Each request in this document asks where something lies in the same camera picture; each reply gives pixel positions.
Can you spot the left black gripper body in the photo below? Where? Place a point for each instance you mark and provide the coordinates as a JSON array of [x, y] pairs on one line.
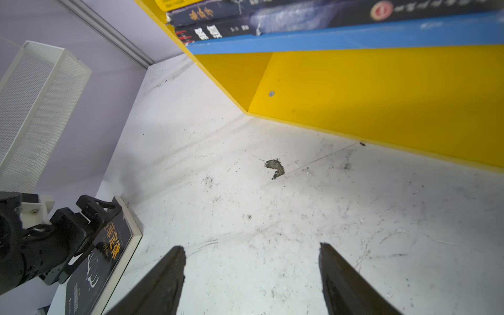
[[47, 251]]

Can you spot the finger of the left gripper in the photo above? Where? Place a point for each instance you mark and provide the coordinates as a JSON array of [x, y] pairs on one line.
[[99, 213]]

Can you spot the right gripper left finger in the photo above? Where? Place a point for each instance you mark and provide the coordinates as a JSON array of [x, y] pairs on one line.
[[159, 292]]

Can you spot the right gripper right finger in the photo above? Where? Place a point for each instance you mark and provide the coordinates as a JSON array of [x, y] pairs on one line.
[[345, 290]]

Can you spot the black antler cover book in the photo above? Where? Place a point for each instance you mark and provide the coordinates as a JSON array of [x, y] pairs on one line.
[[91, 286]]

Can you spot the black wolf cover book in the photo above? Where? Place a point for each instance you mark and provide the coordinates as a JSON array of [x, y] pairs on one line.
[[319, 15]]

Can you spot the yellow children's book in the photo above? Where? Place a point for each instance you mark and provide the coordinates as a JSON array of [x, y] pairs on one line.
[[169, 5]]

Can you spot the dark blue yellow-edged book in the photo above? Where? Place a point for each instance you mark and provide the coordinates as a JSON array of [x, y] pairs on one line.
[[211, 10]]

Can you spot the white mesh tiered rack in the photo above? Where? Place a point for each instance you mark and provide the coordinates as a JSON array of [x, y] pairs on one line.
[[39, 92]]

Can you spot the yellow pink blue bookshelf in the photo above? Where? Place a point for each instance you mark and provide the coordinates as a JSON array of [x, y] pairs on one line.
[[432, 87]]

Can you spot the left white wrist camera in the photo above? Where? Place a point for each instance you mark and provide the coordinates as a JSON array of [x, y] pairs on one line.
[[35, 209]]

